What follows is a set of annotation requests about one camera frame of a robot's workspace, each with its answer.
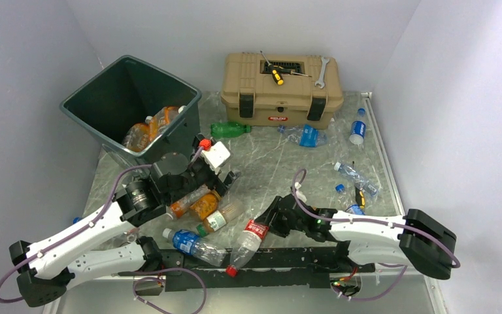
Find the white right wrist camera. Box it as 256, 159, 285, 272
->
293, 183, 307, 203

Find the yellow black tool right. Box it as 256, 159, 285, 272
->
355, 186, 365, 209

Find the green plastic bottle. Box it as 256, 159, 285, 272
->
210, 122, 252, 139

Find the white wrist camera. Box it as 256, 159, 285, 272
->
199, 139, 231, 174
293, 183, 307, 203

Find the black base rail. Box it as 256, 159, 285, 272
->
118, 243, 375, 292

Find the blue label water bottle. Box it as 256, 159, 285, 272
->
162, 228, 227, 266

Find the purple cable loop front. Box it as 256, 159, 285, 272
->
132, 268, 208, 314

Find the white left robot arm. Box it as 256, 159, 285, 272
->
9, 134, 237, 307

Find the clear bottle blue cap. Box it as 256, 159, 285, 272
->
334, 162, 379, 197

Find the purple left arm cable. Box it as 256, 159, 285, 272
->
0, 147, 204, 304

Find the silver open-end wrench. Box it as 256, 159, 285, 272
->
314, 57, 330, 89

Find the orange juice bottle gold cap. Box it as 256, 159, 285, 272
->
190, 191, 222, 220

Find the thin dark screwdriver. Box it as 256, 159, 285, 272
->
274, 65, 310, 77

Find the clear bottle red label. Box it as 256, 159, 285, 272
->
226, 219, 269, 277

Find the crushed Pepsi bottle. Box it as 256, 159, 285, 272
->
335, 184, 365, 215

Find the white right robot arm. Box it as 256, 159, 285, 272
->
255, 194, 460, 280

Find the crushed orange label bottle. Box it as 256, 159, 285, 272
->
145, 106, 185, 142

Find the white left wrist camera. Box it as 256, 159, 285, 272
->
199, 139, 231, 174

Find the large orange label bottle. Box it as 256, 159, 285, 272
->
122, 123, 150, 152

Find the dark green plastic bin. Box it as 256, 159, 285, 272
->
59, 55, 202, 168

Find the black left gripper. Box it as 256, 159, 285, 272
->
165, 134, 241, 205

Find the blue label bottle far right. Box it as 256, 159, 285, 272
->
349, 108, 367, 145

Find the yellow black screwdriver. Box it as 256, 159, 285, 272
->
260, 50, 284, 86

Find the crushed blue label bottle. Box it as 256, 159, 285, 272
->
277, 124, 328, 148

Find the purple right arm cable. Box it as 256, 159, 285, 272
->
290, 167, 461, 303

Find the tan plastic toolbox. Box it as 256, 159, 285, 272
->
220, 53, 344, 129

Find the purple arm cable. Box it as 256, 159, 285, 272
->
290, 167, 461, 303
0, 147, 204, 304

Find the clear bottle orange label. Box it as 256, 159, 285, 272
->
165, 184, 210, 220

